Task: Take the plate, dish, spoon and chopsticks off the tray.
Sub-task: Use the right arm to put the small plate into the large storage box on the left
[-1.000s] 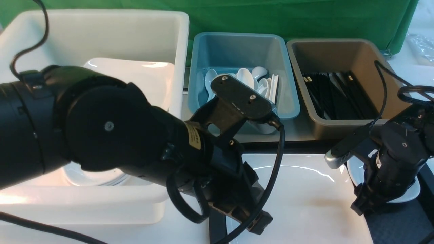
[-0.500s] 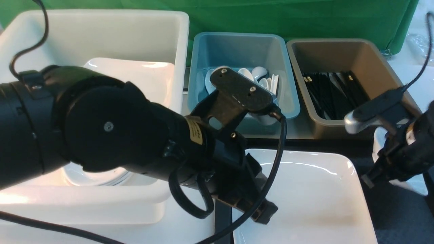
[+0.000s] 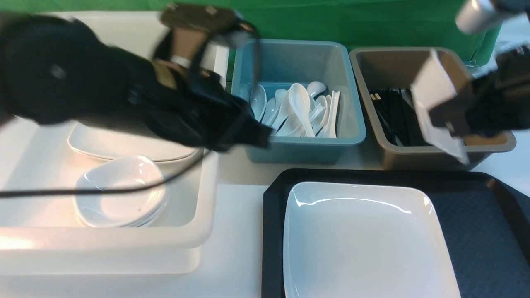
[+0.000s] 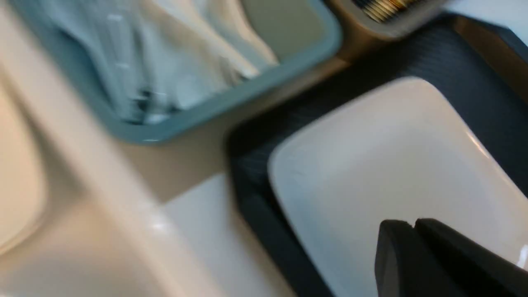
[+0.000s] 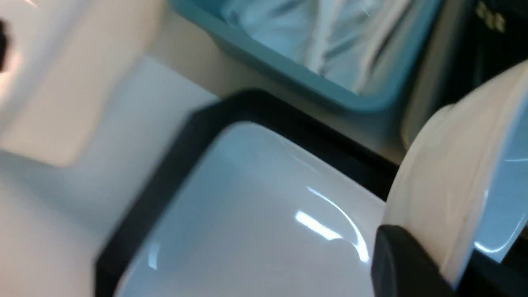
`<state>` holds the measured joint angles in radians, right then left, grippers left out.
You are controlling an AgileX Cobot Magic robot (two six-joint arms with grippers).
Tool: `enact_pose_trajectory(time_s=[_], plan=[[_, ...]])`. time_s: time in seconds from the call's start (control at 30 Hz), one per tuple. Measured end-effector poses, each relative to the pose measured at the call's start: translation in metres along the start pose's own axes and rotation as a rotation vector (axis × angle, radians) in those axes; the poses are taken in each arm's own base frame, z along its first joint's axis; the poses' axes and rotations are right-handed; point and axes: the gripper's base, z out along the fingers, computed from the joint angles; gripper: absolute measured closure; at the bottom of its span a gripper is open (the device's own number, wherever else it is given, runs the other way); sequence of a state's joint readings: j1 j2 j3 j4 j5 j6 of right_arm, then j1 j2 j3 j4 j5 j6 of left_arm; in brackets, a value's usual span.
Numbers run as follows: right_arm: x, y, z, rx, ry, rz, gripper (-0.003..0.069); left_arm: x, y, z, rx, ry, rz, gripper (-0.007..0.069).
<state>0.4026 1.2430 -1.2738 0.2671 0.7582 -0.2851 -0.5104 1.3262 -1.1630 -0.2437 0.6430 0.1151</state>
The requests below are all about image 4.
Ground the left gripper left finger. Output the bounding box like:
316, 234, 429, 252
375, 220, 465, 297

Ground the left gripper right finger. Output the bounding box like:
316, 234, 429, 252
415, 218, 528, 297

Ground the white square rice plate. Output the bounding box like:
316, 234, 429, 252
268, 77, 528, 297

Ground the black serving tray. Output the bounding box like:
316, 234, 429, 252
226, 14, 528, 297

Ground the brown plastic bin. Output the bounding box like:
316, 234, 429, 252
325, 0, 449, 62

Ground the teal plastic bin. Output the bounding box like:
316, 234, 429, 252
5, 0, 341, 145

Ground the pile of white spoons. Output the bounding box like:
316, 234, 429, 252
41, 0, 279, 125

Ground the large white plastic tub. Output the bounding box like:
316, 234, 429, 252
1, 0, 226, 297

